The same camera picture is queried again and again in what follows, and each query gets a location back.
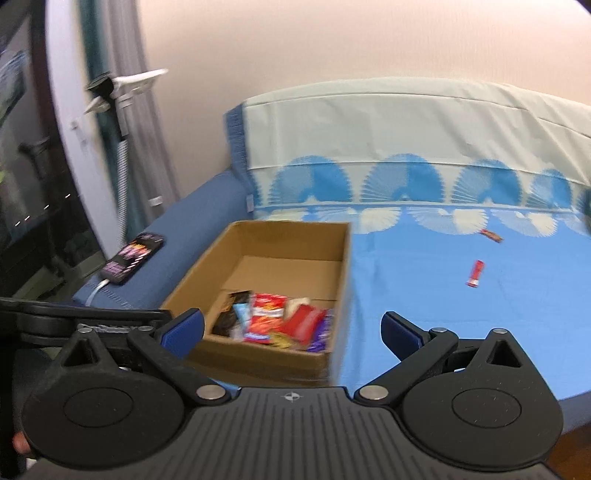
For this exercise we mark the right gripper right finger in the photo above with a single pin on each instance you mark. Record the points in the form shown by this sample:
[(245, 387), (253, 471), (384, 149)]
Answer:
[(475, 403)]

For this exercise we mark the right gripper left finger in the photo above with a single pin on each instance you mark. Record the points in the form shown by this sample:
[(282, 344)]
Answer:
[(89, 413)]

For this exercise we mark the thin red candy stick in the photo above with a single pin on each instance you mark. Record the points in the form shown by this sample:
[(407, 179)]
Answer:
[(476, 273)]

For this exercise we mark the black chocolate bar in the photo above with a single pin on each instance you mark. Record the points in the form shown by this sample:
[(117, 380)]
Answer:
[(227, 319)]

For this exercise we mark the purple chocolate bar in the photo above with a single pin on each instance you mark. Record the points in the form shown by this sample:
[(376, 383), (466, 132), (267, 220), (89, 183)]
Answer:
[(320, 338)]

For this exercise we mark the red wafer bar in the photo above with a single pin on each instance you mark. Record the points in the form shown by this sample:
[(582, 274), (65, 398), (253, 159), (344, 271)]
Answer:
[(301, 326)]

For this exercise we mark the red chips packet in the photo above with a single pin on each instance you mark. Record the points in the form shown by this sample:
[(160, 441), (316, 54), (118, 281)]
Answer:
[(266, 315)]

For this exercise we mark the white blue candy stick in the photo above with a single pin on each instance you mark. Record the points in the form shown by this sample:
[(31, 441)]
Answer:
[(243, 315)]

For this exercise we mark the gold candy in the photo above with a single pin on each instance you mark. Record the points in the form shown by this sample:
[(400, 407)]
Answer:
[(282, 341)]

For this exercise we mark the puffed rice snack packet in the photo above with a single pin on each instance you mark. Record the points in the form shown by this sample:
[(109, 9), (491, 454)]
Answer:
[(293, 304)]

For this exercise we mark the person left hand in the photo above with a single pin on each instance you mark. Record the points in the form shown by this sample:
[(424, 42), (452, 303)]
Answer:
[(21, 444)]

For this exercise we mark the black smartphone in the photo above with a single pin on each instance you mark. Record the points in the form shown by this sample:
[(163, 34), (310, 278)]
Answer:
[(131, 257)]

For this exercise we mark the small brown red candy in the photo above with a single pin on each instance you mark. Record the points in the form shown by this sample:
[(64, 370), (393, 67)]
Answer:
[(491, 235)]

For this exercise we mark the blue sofa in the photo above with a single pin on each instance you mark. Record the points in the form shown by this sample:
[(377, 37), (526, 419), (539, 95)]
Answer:
[(540, 291)]

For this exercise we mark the blue white patterned sheet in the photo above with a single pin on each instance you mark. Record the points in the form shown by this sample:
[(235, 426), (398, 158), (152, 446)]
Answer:
[(458, 156)]

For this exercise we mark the brown cardboard box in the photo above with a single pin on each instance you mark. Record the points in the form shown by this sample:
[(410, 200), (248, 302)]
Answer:
[(293, 259)]

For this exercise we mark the white clip stand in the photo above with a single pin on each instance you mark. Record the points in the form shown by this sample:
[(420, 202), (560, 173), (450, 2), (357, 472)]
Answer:
[(113, 95)]

